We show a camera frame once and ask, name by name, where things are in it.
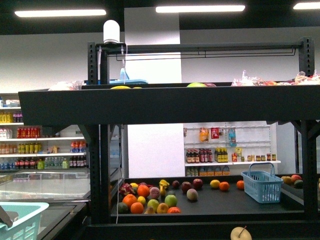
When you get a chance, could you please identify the blue tray top shelf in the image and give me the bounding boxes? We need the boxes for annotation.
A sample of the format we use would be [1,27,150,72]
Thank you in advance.
[109,68,148,85]

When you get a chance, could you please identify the orange far shelf upper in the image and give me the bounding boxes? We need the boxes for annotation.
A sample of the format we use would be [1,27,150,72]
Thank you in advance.
[137,184,150,198]

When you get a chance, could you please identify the orange shelf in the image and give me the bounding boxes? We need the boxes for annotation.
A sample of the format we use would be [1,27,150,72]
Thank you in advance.
[122,193,138,209]
[137,184,150,198]
[130,202,144,214]

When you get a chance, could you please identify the pink peach far shelf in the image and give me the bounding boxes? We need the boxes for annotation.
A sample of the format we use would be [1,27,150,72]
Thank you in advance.
[186,188,199,201]

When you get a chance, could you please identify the green apple far shelf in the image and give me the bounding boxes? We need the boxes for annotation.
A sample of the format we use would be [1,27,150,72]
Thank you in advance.
[164,194,178,208]

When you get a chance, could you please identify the yellow lemon far shelf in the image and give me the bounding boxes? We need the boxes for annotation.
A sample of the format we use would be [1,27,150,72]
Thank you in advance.
[210,179,220,189]

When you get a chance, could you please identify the orange far shelf left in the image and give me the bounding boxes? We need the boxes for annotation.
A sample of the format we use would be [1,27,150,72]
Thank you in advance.
[122,193,138,209]

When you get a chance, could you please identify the orange far shelf front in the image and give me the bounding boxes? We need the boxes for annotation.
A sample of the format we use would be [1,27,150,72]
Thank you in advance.
[130,202,144,214]

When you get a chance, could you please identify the orange beside far lemon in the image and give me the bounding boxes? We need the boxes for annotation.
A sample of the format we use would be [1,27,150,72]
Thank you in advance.
[219,181,230,192]

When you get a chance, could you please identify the black metal display shelf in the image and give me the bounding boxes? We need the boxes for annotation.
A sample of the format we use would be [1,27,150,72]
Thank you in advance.
[18,42,320,240]

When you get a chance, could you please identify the white supermarket drinks shelf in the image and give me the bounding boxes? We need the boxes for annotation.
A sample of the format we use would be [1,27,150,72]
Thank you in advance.
[0,93,89,172]

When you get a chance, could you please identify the dark red apple far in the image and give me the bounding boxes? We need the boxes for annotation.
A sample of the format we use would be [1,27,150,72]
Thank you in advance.
[192,178,204,190]

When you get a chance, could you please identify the pink dragon fruit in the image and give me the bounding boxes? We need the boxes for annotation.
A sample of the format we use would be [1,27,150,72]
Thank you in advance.
[118,183,135,196]

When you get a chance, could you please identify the glass top freezer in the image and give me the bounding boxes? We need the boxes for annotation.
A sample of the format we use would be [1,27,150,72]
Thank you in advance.
[0,168,90,240]

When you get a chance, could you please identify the cream pear with stem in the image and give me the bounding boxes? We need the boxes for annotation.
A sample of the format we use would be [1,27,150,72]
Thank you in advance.
[230,226,252,240]

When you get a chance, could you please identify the teal plastic laundry basket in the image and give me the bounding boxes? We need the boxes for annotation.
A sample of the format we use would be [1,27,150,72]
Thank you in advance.
[0,201,49,240]

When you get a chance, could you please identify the white condiment wall shelf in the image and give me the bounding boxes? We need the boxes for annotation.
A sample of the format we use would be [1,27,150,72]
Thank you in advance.
[183,121,281,177]

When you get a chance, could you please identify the white dome camera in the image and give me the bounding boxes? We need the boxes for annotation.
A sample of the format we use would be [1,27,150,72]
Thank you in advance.
[103,20,120,44]

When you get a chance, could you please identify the light blue handled basket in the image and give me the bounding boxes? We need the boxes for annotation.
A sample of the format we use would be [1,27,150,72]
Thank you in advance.
[241,162,284,204]

